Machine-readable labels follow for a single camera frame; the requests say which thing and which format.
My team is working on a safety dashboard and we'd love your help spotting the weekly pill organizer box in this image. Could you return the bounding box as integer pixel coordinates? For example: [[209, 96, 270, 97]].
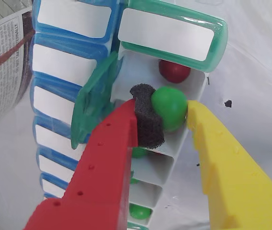
[[30, 0, 229, 230]]

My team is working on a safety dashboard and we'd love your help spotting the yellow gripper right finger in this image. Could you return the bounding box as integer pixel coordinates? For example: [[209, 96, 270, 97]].
[[186, 100, 272, 230]]

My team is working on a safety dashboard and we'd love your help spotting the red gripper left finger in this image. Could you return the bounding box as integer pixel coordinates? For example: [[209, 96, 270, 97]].
[[24, 83, 166, 230]]

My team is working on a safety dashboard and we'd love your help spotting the plain red round candy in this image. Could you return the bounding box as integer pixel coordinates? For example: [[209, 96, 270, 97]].
[[159, 59, 192, 84]]

